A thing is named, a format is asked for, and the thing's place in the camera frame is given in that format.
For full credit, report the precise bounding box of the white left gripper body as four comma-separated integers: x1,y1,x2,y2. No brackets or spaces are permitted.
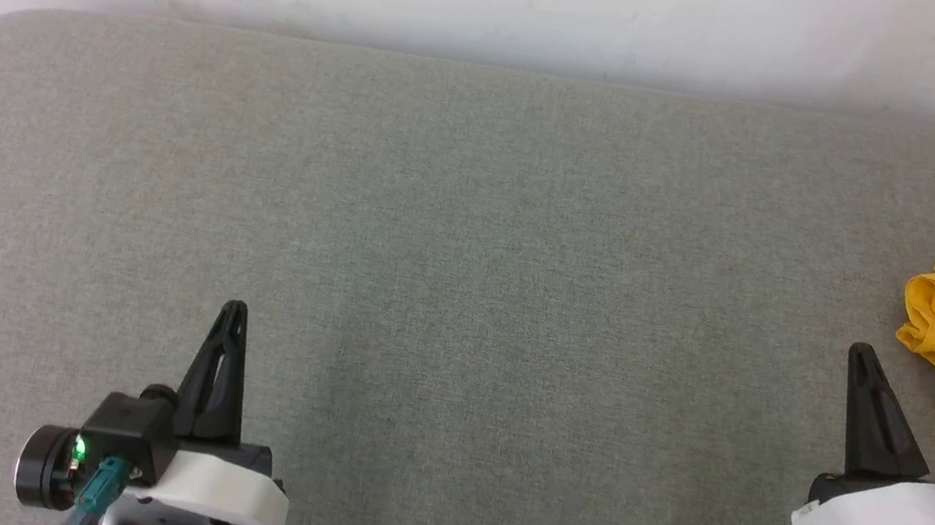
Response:
129,431,296,525

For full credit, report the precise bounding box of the black left cylindrical gripper motor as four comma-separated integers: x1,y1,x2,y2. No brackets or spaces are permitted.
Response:
10,420,87,513

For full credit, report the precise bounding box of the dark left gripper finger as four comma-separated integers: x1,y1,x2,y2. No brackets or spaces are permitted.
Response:
170,294,258,446

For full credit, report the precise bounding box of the left teal plug black cable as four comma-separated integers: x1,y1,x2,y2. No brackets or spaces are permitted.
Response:
62,451,131,525

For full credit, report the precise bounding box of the grey fabric sofa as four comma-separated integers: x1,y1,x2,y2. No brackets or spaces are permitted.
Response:
0,0,935,525

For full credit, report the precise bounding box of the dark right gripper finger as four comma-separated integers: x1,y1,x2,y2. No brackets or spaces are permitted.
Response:
834,340,935,486

